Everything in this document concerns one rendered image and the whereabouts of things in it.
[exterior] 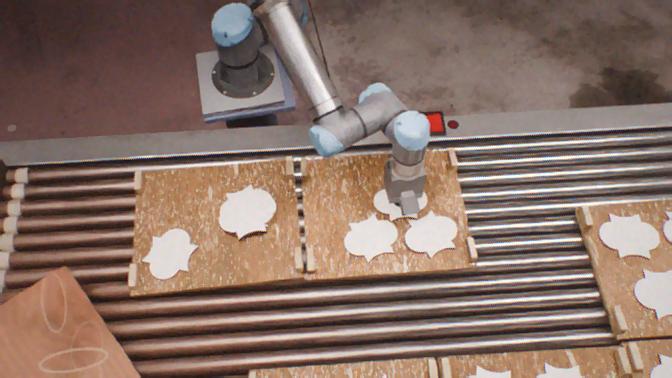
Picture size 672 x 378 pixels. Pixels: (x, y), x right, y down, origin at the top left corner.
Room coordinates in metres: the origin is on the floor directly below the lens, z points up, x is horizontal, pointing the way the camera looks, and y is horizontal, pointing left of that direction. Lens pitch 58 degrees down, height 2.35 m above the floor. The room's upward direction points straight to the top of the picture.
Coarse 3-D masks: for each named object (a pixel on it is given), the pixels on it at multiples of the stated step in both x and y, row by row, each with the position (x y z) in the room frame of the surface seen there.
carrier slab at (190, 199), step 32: (160, 192) 0.88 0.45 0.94; (192, 192) 0.88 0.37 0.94; (224, 192) 0.88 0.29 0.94; (288, 192) 0.88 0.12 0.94; (160, 224) 0.78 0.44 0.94; (192, 224) 0.78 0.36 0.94; (288, 224) 0.78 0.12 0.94; (192, 256) 0.69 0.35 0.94; (224, 256) 0.69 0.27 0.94; (256, 256) 0.69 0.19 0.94; (288, 256) 0.69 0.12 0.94; (160, 288) 0.61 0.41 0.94; (192, 288) 0.61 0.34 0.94
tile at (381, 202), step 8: (384, 192) 0.87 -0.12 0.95; (376, 200) 0.85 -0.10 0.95; (384, 200) 0.85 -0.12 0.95; (424, 200) 0.85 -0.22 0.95; (376, 208) 0.83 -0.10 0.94; (384, 208) 0.82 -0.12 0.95; (392, 208) 0.82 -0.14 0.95; (392, 216) 0.80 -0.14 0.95; (400, 216) 0.80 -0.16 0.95; (408, 216) 0.80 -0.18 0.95; (416, 216) 0.80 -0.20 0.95
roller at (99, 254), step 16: (480, 224) 0.79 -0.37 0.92; (496, 224) 0.79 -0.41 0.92; (512, 224) 0.79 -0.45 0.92; (528, 224) 0.79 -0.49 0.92; (544, 224) 0.79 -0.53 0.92; (560, 224) 0.79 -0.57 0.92; (576, 224) 0.79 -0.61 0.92; (304, 240) 0.75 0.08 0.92; (0, 256) 0.70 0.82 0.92; (16, 256) 0.70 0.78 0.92; (32, 256) 0.70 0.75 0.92; (48, 256) 0.70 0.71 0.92; (64, 256) 0.70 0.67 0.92; (80, 256) 0.70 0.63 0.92; (96, 256) 0.70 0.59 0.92; (112, 256) 0.71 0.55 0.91; (128, 256) 0.71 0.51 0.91
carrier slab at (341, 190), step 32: (320, 160) 0.98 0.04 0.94; (352, 160) 0.98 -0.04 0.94; (384, 160) 0.98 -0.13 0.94; (320, 192) 0.88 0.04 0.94; (352, 192) 0.88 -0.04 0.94; (448, 192) 0.88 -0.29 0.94; (320, 224) 0.78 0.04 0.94; (320, 256) 0.69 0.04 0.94; (352, 256) 0.69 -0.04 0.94; (384, 256) 0.69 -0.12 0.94; (416, 256) 0.69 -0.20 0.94; (448, 256) 0.69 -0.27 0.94
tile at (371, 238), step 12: (372, 216) 0.80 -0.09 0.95; (360, 228) 0.77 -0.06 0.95; (372, 228) 0.77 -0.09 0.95; (384, 228) 0.77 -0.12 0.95; (348, 240) 0.73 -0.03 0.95; (360, 240) 0.73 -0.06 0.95; (372, 240) 0.73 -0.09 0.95; (384, 240) 0.73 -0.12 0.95; (360, 252) 0.70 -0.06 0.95; (372, 252) 0.70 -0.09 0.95; (384, 252) 0.70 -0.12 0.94
